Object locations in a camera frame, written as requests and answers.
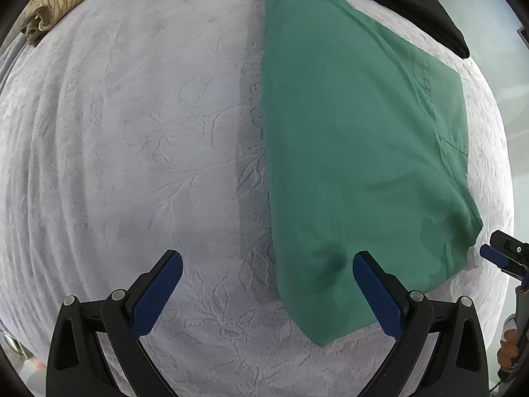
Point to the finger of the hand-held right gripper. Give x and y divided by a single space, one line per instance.
494 254
508 243

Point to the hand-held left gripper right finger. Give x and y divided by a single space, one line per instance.
378 297

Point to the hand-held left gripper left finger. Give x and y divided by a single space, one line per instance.
157 293

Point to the green garment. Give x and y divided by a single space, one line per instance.
351 132

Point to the person's right hand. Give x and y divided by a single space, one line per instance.
506 349

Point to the light purple embossed bedspread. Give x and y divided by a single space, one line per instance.
124 132

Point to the grey bedding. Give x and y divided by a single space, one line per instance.
10 58

